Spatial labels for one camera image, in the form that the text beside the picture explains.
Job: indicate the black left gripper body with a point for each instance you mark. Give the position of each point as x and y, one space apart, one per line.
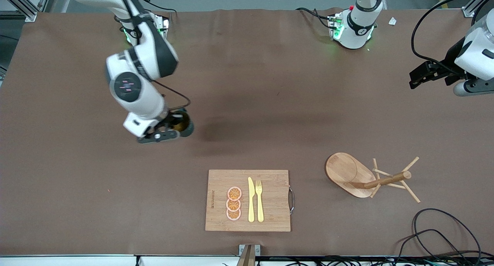
449 62

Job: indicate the dark green cup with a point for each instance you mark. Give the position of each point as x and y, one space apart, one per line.
187 131

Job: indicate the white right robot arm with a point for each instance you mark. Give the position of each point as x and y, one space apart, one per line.
135 88

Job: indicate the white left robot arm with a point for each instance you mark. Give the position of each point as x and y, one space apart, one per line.
357 38

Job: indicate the white paper scrap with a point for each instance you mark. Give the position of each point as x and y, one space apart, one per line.
392 21

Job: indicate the brown table cover sheet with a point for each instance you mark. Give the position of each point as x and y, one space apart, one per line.
115 219

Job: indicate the yellow plastic knife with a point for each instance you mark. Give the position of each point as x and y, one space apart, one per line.
251 200

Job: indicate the yellow plastic fork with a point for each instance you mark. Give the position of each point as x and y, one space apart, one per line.
259 204

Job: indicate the bamboo cutting board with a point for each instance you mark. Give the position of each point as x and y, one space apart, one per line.
270 196

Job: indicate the wooden mug tree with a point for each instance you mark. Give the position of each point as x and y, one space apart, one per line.
347 173

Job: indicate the aluminium frame profile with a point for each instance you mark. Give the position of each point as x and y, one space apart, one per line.
29 14
468 12

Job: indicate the metal mount bracket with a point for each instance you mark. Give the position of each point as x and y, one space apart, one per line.
249 258

